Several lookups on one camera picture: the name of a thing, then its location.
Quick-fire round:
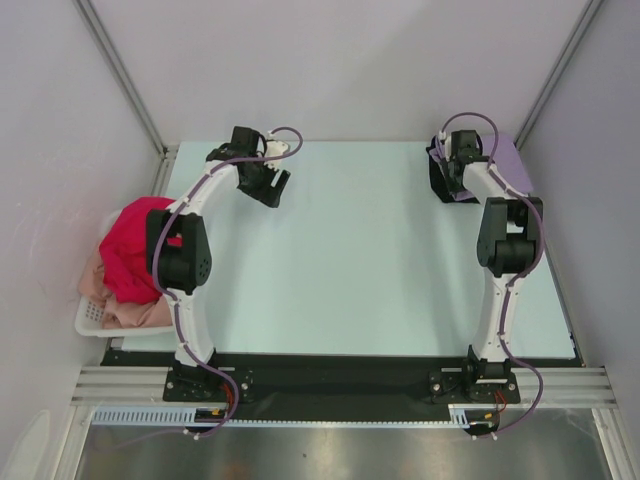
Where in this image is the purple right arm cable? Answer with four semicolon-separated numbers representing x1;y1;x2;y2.
434;110;546;441

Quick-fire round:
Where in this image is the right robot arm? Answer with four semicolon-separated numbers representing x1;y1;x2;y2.
436;130;545;363

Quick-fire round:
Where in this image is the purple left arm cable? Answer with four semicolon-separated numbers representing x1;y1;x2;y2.
149;124;305;442

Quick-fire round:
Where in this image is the red t-shirt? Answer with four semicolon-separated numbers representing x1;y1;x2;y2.
99;196;173;304

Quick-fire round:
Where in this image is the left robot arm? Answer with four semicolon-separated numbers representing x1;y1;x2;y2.
146;126;303;400

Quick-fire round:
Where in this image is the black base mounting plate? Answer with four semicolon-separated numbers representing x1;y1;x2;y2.
100;349;581;420

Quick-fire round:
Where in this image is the folded black t-shirt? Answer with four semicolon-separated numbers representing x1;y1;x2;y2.
426;146;479;204

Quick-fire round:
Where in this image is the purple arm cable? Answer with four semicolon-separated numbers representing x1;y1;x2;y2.
149;124;305;442
434;110;546;441

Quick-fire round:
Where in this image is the lilac t-shirt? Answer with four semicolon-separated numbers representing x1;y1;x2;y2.
430;133;534;204

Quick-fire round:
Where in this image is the white plastic laundry basket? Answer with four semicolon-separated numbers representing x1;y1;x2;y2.
74;210;174;338

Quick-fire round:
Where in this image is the peach pink t-shirt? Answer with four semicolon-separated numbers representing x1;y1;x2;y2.
78;248;173;329

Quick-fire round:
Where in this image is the slotted grey cable duct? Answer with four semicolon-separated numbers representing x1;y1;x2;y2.
92;406;497;431

